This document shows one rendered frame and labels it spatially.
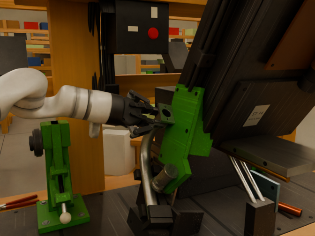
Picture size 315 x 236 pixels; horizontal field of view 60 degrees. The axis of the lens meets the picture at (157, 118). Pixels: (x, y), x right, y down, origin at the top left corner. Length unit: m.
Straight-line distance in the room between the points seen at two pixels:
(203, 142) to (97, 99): 0.27
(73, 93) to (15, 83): 0.11
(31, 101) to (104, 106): 0.15
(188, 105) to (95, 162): 0.45
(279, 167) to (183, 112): 0.24
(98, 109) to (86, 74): 0.31
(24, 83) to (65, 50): 0.34
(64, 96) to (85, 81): 0.31
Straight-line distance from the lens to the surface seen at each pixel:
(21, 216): 0.91
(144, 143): 0.75
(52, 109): 0.62
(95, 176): 0.99
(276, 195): 0.74
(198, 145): 0.66
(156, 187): 0.67
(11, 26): 7.58
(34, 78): 0.58
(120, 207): 0.87
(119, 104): 0.62
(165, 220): 0.68
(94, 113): 0.61
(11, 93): 0.56
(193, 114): 0.63
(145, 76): 1.06
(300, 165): 0.62
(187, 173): 0.62
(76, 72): 0.90
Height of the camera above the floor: 1.34
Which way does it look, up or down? 12 degrees down
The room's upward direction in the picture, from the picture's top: straight up
